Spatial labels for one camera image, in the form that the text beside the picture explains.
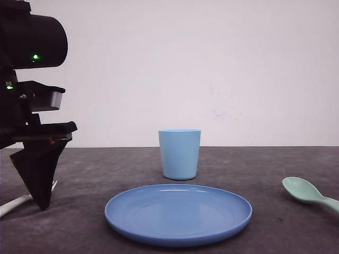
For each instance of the white plastic fork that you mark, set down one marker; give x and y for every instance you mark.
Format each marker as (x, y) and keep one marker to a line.
(11, 205)

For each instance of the blue plastic plate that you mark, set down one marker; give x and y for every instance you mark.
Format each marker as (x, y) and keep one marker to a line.
(177, 215)

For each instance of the light blue plastic cup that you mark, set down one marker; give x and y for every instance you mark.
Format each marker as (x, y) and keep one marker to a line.
(179, 150)

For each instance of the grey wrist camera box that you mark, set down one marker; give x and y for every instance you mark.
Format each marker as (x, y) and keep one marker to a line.
(46, 101)

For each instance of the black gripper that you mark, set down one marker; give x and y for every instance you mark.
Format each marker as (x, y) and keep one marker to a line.
(43, 143)

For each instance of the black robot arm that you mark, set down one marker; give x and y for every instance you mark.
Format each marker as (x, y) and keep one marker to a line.
(31, 41)

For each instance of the green plastic spoon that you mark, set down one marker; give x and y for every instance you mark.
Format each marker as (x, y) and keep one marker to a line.
(305, 192)

